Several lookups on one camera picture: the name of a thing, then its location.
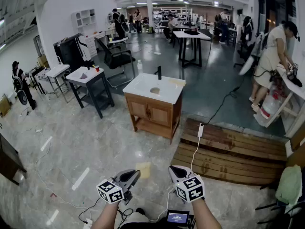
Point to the person's right forearm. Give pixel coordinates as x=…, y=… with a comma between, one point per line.
x=205, y=216

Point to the person's leg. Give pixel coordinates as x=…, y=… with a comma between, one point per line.
x=135, y=219

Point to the tan bowl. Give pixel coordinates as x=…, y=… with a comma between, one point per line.
x=155, y=90

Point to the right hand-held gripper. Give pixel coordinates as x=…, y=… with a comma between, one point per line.
x=190, y=188

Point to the black office chair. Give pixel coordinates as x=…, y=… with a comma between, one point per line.
x=114, y=56

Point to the cardboard box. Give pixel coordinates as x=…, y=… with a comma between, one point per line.
x=4, y=106

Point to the black cloth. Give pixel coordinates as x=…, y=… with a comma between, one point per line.
x=296, y=81

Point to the green bag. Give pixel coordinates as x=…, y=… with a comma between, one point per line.
x=289, y=185

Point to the white table with black legs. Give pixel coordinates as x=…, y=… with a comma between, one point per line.
x=190, y=46

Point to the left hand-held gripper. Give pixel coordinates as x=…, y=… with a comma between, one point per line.
x=112, y=192

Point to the wooden vanity with white sink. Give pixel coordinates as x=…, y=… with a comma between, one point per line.
x=152, y=108

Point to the white shelf cabinet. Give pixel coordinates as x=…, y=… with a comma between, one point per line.
x=85, y=25

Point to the white work table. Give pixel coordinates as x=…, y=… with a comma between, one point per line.
x=291, y=99

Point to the clear water jug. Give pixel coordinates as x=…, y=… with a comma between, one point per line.
x=268, y=107

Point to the red cup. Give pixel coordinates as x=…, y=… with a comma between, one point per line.
x=97, y=68

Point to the black floor fan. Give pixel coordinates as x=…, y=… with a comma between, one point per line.
x=22, y=97

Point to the clear water bottle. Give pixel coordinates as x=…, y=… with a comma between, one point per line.
x=139, y=67

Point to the black item on table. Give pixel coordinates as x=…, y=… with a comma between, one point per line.
x=191, y=32

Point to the black and white case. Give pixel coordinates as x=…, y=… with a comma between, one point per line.
x=71, y=51

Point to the dark desk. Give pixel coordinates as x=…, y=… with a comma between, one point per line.
x=8, y=161

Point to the person's left forearm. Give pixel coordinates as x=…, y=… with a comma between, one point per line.
x=104, y=217

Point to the wooden slat platform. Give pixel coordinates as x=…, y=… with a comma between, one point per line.
x=228, y=154

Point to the small display screen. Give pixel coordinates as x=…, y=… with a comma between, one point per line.
x=177, y=216

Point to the rack with dark jackets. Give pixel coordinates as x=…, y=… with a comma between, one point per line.
x=247, y=30

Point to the pink cloth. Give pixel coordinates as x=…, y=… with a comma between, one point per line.
x=83, y=75

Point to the white power strip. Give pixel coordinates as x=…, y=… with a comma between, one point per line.
x=87, y=223
x=200, y=130

